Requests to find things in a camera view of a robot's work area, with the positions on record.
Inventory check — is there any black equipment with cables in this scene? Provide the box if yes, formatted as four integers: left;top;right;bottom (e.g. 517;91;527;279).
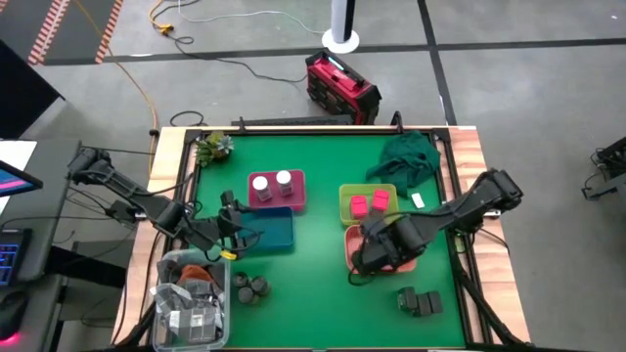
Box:
580;136;626;201

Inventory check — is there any orange plastic tray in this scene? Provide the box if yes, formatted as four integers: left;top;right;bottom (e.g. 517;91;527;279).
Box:
343;223;419;275

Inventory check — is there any orange cloth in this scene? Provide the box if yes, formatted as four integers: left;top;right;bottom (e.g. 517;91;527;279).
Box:
178;264;214;286

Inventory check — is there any lime green plastic tray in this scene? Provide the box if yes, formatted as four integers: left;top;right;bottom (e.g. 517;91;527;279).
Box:
338;183;400;227

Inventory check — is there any white-lid spice jar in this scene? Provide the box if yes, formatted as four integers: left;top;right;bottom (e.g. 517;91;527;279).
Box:
251;175;273;203
275;169;295;198

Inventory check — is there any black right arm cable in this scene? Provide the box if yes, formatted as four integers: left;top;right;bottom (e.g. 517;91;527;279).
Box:
389;207;454;221

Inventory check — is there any grey printed packet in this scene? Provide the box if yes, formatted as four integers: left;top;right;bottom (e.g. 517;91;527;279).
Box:
150;283;226;346

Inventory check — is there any long black bar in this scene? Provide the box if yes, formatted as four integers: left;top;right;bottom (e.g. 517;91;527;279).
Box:
231;114;354;128

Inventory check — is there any white floor cable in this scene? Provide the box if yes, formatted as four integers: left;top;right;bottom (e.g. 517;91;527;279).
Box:
176;0;327;36

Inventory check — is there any white round-base pole stand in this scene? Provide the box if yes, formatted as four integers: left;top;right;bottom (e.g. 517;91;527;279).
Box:
321;0;361;55

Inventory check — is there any dark green cloth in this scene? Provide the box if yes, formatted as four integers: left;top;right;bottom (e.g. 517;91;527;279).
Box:
365;130;442;199

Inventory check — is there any grey desk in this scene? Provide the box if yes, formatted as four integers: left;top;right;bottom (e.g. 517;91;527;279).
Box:
0;138;83;352

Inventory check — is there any black floor cable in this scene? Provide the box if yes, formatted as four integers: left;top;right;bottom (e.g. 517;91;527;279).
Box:
170;33;309;84

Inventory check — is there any backlit keyboard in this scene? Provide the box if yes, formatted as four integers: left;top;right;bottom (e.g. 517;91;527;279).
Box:
0;228;33;287

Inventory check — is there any computer monitor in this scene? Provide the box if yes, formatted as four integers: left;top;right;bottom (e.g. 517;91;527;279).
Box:
0;159;44;198

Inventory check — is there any clear plastic storage bin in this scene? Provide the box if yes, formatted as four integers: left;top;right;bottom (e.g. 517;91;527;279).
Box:
151;247;232;352

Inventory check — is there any coiled black cable loop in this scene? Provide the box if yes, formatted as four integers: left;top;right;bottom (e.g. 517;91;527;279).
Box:
169;110;206;128

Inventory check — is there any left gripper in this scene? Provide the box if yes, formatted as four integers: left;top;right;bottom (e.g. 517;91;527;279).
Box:
214;189;263;253

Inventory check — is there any large black panel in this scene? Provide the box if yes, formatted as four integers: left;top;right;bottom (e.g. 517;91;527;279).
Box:
0;38;66;141

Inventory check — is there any red smoked paprika tin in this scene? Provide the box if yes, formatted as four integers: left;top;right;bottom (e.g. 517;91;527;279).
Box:
371;188;391;212
349;195;370;221

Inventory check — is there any yellow floor cable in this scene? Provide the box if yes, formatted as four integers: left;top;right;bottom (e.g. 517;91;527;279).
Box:
148;0;176;36

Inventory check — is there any magenta plastic tray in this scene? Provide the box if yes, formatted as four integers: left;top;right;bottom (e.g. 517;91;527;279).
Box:
247;168;307;213

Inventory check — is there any black computer mouse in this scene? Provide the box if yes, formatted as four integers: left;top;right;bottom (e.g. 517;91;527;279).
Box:
0;290;29;342

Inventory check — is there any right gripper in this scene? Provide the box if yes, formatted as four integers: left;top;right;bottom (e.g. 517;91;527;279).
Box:
349;217;428;278

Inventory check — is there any blue plastic tray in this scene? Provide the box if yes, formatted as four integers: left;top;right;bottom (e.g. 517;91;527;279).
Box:
234;205;296;254

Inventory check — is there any orange extension cord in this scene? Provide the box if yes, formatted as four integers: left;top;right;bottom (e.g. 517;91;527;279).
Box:
72;0;160;172

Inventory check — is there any black metal table frame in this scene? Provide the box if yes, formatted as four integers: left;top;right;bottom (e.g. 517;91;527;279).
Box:
178;110;528;351

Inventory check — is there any white sheet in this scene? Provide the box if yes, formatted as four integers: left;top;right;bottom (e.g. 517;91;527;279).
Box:
0;140;38;170

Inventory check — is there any small potted succulent plant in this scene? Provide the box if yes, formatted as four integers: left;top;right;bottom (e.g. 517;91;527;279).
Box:
194;130;236;168

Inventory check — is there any red and black toolbox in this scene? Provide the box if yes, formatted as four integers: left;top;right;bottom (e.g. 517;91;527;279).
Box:
304;48;383;126

